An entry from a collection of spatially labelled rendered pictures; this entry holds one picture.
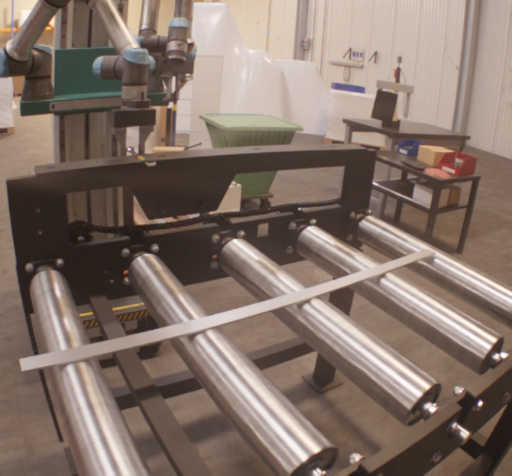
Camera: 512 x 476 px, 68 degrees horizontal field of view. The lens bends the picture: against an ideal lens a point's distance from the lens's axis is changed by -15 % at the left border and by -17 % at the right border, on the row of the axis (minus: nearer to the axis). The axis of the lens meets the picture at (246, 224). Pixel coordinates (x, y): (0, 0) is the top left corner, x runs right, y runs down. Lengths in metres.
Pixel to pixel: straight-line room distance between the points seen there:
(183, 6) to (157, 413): 1.54
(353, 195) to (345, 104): 6.31
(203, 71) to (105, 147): 3.00
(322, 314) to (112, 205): 1.39
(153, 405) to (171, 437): 0.10
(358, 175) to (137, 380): 1.13
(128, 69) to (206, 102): 3.77
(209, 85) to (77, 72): 3.15
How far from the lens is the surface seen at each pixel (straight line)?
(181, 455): 0.86
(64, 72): 1.98
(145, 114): 1.29
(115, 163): 1.21
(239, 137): 3.80
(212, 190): 1.35
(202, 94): 5.00
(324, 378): 2.17
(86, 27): 2.08
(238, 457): 1.84
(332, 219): 1.69
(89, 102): 1.84
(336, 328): 1.01
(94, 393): 0.80
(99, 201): 2.20
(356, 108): 7.99
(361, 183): 1.74
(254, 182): 4.07
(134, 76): 1.26
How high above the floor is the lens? 1.46
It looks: 22 degrees down
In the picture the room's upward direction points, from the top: 4 degrees clockwise
